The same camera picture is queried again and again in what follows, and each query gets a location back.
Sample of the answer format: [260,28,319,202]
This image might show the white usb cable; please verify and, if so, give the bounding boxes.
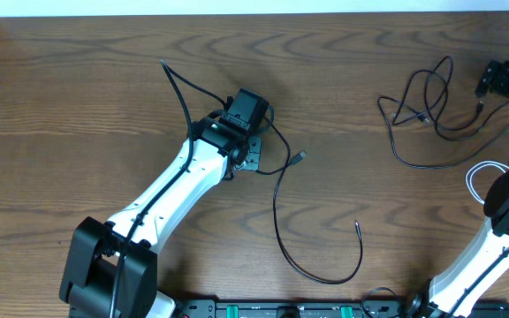
[465,148,509,205]

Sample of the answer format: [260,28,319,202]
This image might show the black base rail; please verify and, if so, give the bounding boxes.
[174,286,509,318]

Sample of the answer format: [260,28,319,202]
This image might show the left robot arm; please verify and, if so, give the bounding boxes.
[59,88,273,317]

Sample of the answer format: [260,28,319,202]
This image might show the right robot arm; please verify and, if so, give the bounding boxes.
[406,60,509,317]

